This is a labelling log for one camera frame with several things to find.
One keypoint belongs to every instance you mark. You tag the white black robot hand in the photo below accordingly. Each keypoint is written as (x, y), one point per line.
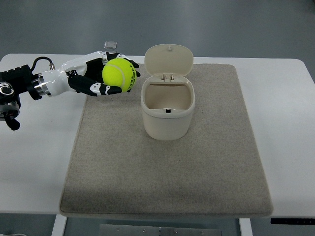
(85, 75)

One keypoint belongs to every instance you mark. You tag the grey felt table mat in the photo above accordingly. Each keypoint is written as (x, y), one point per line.
(116, 168)

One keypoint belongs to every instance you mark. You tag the white left table leg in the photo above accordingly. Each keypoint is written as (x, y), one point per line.
(59, 225)

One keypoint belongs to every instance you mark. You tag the white right table leg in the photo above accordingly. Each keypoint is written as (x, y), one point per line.
(245, 227)

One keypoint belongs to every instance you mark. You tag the black table control panel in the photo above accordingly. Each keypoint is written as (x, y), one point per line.
(292, 221)

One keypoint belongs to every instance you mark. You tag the yellow tennis ball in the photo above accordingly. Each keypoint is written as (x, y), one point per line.
(120, 73)

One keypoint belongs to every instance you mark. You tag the grey metal base plate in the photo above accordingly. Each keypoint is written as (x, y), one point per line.
(130, 230)

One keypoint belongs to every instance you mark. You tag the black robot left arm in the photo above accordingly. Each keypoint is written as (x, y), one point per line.
(15, 82)

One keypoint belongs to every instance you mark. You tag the beige lidded plastic bin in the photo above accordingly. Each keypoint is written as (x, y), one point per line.
(167, 96)

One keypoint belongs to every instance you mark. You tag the white table leg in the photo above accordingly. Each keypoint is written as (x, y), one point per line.
(245, 227)
(59, 225)

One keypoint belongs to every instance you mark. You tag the silver floor socket plate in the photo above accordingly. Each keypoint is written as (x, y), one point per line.
(110, 45)

